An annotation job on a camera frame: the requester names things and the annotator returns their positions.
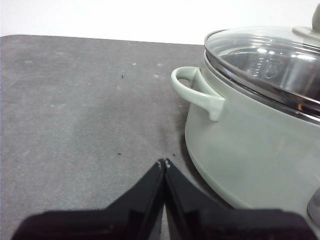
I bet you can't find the pale green electric steamer pot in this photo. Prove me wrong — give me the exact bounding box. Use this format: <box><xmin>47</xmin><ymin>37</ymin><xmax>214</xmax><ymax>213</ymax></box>
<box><xmin>170</xmin><ymin>51</ymin><xmax>320</xmax><ymax>225</ymax></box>

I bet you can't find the glass lid with green knob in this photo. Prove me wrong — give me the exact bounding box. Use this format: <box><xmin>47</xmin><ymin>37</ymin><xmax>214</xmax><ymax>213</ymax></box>
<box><xmin>203</xmin><ymin>0</ymin><xmax>320</xmax><ymax>114</ymax></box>

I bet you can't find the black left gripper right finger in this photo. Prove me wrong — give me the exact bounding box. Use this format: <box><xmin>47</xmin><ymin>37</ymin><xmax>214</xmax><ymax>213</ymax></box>
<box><xmin>163</xmin><ymin>158</ymin><xmax>318</xmax><ymax>240</ymax></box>

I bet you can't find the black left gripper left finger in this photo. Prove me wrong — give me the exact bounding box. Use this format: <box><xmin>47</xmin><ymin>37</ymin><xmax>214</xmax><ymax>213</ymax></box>
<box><xmin>11</xmin><ymin>158</ymin><xmax>166</xmax><ymax>240</ymax></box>

